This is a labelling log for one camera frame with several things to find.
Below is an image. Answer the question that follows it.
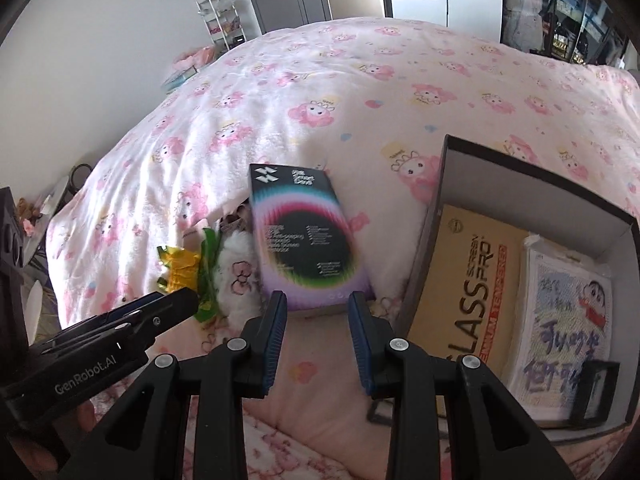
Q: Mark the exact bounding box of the green snack packet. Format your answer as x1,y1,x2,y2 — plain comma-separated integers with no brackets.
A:
194,228,221,323

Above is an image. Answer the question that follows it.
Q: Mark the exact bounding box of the hand cream tube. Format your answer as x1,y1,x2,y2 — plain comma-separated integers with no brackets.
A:
219,200,253,236

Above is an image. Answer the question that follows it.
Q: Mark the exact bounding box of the white wire shelf rack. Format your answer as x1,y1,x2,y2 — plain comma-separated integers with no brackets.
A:
194,0,246,53

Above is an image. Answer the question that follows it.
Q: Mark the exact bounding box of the yellow glass screen protector box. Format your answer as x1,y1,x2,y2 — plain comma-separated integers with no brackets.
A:
408,205,528,378

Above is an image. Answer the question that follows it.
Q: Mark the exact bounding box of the cartoon diamond painting kit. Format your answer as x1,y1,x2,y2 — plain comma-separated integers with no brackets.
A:
502,234,614,428

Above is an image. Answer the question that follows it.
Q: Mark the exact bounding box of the yellow snack packet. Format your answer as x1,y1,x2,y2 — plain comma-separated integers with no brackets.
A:
157,246,201,294

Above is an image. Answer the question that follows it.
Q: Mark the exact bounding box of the white fluffy plush toy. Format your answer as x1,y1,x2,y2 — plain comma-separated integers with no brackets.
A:
214,231,262,333

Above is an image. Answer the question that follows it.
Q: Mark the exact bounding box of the person's left hand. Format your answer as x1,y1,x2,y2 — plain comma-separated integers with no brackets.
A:
8,401,96,476

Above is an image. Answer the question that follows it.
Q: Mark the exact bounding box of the glass display cabinet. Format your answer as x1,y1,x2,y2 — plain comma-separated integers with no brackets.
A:
501,0,634,68

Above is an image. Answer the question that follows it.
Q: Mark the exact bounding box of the black Smart Devil box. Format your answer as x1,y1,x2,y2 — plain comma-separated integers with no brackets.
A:
248,164,374,315

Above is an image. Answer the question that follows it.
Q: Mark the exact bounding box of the small black picture frame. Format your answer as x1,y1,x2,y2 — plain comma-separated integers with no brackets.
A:
568,360,620,428

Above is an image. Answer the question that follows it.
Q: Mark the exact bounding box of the small teddy bear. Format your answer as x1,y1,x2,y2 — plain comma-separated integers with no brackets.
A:
15,197,41,226

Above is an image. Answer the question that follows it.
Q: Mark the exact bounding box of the pink cartoon blanket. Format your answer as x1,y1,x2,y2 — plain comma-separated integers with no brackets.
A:
44,15,640,480

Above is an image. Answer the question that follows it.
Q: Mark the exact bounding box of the black cardboard storage box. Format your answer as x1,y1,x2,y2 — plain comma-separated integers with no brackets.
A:
393,136,639,443

